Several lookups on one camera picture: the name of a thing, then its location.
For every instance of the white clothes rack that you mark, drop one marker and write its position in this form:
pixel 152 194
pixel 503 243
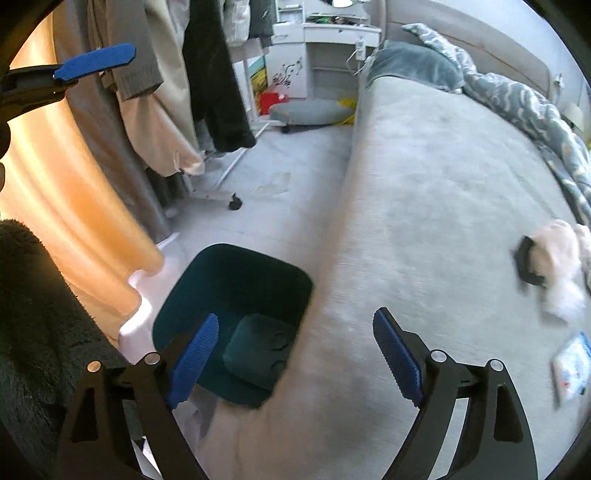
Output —
pixel 233 161

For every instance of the grey cushion stool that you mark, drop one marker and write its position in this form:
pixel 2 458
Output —
pixel 309 113

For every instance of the dark teal trash bin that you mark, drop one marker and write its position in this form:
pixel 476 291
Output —
pixel 240 286

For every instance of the grey knit sweater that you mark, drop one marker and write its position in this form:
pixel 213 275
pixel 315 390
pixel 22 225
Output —
pixel 134 60

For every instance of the orange curtain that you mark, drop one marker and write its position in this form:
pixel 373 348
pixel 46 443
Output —
pixel 60 194

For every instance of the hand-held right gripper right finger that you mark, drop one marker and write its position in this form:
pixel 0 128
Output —
pixel 398 362

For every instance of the white bedside lamp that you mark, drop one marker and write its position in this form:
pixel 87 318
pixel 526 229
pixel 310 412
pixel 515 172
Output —
pixel 576 115

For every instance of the wall socket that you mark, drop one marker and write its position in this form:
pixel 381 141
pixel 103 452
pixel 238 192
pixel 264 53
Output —
pixel 559 81

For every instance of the yellow flower painting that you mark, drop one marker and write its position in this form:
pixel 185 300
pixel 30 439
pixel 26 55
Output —
pixel 258 81

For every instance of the blue-grey pillow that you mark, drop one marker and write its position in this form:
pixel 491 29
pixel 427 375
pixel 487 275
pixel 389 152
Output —
pixel 411 67

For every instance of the yellow bag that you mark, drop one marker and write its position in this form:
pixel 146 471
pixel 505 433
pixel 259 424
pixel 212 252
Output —
pixel 347 113

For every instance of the dark grey knit vest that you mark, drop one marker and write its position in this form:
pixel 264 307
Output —
pixel 261 18

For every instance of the grey bed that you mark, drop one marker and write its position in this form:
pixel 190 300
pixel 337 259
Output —
pixel 415 221

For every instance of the red box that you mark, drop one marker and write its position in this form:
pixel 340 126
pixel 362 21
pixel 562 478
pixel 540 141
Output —
pixel 272 102

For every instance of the clothes on rack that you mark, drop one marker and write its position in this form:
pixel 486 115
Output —
pixel 99 138

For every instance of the white puffer jacket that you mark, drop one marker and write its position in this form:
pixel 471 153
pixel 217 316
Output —
pixel 238 21

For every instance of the white power strip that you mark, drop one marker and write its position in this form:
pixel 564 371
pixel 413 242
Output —
pixel 360 50

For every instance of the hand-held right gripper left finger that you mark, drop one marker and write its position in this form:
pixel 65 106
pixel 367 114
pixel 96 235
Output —
pixel 194 362

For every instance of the dark fleece cloth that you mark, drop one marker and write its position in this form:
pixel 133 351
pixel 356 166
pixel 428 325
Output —
pixel 41 332

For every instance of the white blue packet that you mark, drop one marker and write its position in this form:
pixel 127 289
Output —
pixel 572 369

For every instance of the grey upholstered headboard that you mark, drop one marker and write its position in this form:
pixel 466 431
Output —
pixel 485 32

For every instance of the beige coat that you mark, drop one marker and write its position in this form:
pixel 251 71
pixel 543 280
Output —
pixel 161 120

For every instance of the black packet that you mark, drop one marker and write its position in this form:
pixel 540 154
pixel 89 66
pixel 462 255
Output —
pixel 526 261

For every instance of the black fleece garment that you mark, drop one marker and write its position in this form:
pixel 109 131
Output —
pixel 217 83

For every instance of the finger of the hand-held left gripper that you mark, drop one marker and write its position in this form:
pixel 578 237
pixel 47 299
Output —
pixel 94 61

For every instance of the blue patterned quilt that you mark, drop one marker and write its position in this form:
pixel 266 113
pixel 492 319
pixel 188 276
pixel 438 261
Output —
pixel 521 101

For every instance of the white vanity desk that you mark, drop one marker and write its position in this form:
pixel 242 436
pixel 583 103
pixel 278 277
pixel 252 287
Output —
pixel 332 41

